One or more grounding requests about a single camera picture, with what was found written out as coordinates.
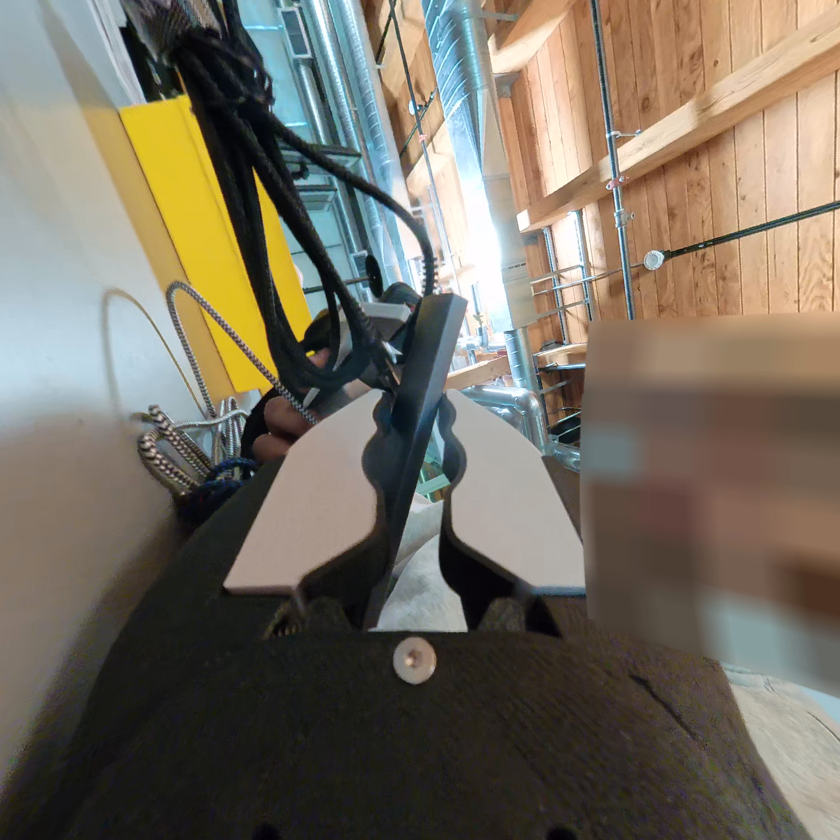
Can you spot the yellow plastic bin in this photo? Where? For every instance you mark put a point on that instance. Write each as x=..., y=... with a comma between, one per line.
x=190, y=216

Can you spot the light grey desk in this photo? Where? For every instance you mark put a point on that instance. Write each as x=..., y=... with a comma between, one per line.
x=59, y=262

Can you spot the silver duct elbow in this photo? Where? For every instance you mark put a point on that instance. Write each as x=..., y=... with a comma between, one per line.
x=518, y=407

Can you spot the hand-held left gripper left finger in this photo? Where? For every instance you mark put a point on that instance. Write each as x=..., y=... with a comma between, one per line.
x=308, y=512

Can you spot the black rod white disc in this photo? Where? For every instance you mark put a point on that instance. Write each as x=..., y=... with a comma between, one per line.
x=754, y=231

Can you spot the slim silver spiral duct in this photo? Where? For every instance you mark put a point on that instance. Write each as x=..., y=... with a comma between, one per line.
x=367, y=131

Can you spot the large silver spiral duct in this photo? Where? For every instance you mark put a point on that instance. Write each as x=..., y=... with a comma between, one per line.
x=466, y=131

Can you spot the metal conduit pipe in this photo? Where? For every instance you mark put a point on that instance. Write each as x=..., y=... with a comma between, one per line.
x=613, y=164

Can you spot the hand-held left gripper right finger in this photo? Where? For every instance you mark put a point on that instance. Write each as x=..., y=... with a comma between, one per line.
x=518, y=512

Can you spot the grey USB hub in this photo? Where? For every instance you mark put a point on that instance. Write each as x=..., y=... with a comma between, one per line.
x=426, y=354

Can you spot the person's right hand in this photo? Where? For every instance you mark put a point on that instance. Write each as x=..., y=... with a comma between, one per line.
x=282, y=426

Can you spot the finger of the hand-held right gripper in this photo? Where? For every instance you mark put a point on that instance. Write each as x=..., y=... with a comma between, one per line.
x=384, y=313

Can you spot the person's grey sweatshirt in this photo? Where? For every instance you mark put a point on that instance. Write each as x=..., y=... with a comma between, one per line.
x=787, y=754

